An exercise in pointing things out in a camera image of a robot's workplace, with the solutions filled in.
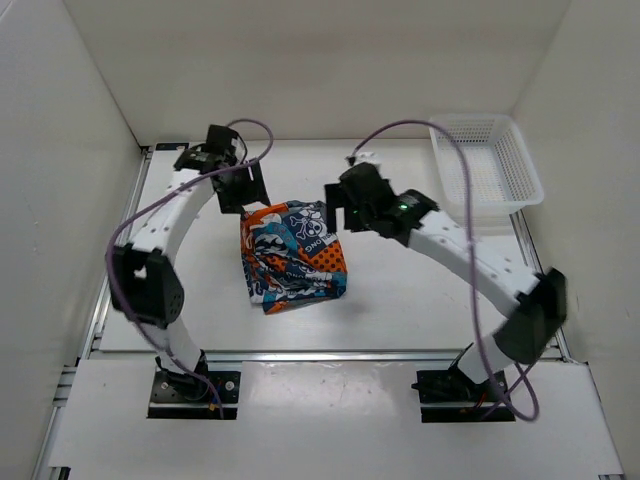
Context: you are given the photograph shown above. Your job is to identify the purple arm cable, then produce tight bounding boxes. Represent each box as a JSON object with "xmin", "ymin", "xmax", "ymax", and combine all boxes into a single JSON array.
[
  {"xmin": 104, "ymin": 118, "xmax": 275, "ymax": 419},
  {"xmin": 349, "ymin": 118, "xmax": 541, "ymax": 424}
]

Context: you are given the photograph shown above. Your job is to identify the aluminium table edge rail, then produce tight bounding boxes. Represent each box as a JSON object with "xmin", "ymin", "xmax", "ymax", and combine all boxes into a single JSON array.
[{"xmin": 88, "ymin": 344, "xmax": 563, "ymax": 363}]

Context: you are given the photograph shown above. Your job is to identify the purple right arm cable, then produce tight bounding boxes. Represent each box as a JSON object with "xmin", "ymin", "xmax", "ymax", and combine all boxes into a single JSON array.
[{"xmin": 349, "ymin": 118, "xmax": 541, "ymax": 424}]

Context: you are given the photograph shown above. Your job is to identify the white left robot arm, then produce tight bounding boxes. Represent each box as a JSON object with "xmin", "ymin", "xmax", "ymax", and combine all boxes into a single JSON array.
[{"xmin": 105, "ymin": 121, "xmax": 270, "ymax": 407}]

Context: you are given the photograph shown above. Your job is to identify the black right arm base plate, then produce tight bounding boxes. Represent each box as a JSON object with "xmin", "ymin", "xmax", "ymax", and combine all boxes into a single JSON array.
[{"xmin": 411, "ymin": 370, "xmax": 515, "ymax": 424}]

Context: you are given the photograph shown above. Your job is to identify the dark label sticker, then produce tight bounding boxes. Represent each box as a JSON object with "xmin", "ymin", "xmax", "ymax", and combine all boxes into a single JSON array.
[{"xmin": 154, "ymin": 142, "xmax": 189, "ymax": 151}]

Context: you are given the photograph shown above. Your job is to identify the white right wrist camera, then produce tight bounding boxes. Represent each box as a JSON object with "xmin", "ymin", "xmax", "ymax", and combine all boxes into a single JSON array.
[{"xmin": 345, "ymin": 151, "xmax": 380, "ymax": 167}]

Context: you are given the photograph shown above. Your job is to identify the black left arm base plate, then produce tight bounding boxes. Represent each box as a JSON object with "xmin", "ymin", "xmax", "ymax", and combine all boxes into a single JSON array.
[{"xmin": 147, "ymin": 369, "xmax": 241, "ymax": 421}]

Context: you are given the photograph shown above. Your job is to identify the colourful patterned shorts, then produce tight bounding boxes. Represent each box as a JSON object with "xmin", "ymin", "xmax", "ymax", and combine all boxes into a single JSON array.
[{"xmin": 240, "ymin": 200, "xmax": 348, "ymax": 314}]

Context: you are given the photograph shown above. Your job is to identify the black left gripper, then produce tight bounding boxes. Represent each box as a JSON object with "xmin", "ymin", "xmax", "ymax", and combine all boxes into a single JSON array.
[{"xmin": 217, "ymin": 158, "xmax": 271, "ymax": 215}]

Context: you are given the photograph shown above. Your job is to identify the white plastic mesh basket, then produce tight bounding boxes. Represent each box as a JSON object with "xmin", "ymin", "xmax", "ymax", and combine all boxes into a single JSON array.
[{"xmin": 430, "ymin": 114, "xmax": 544, "ymax": 219}]

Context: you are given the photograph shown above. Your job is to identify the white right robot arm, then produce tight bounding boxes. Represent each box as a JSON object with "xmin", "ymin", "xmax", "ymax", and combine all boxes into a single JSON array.
[{"xmin": 324, "ymin": 162, "xmax": 567, "ymax": 400}]

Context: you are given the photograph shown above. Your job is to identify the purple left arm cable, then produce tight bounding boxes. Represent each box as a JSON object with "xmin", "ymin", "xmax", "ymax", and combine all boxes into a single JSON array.
[{"xmin": 104, "ymin": 118, "xmax": 275, "ymax": 419}]

